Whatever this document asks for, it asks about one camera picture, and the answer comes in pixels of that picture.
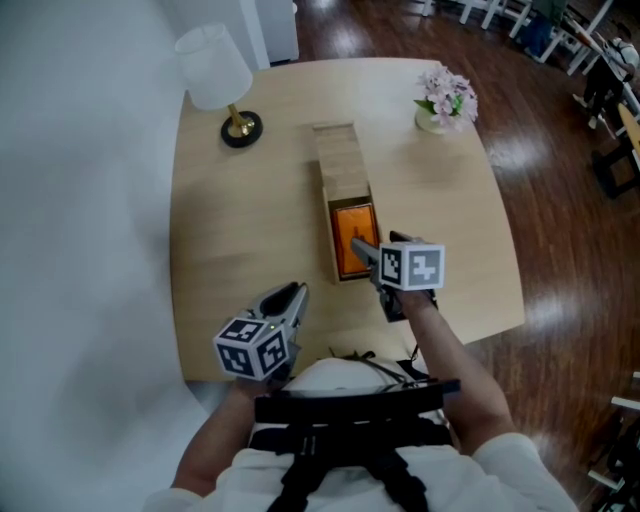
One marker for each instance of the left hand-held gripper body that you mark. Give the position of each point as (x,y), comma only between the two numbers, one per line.
(250,350)

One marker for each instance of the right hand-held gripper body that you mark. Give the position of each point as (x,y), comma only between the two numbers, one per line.
(422,267)

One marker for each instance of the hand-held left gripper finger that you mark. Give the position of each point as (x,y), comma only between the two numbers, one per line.
(300,307)
(265,306)

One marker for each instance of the orange item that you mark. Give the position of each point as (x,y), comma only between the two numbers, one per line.
(356,225)

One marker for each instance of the person's right forearm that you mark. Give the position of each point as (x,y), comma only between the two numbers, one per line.
(460,380)

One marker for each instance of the person's left forearm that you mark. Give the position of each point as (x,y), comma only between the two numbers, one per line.
(215,440)

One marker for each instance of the wooden box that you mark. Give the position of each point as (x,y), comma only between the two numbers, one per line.
(350,192)

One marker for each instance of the wooden sliding box lid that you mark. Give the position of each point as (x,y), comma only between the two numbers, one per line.
(340,150)

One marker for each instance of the black chest harness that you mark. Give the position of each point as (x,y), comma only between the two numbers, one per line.
(350,405)

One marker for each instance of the pink flowers in white vase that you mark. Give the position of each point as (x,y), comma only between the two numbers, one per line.
(447,100)

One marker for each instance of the person's white shirt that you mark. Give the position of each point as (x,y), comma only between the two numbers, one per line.
(500,480)

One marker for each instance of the wooden table with black base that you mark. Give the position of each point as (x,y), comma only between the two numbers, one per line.
(625,165)

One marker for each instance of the white table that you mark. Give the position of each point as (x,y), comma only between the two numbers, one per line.
(505,12)
(450,7)
(575,45)

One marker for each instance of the white shade table lamp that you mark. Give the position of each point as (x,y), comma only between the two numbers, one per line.
(212,65)

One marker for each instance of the white metal rack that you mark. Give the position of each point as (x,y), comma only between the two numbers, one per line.
(617,450)

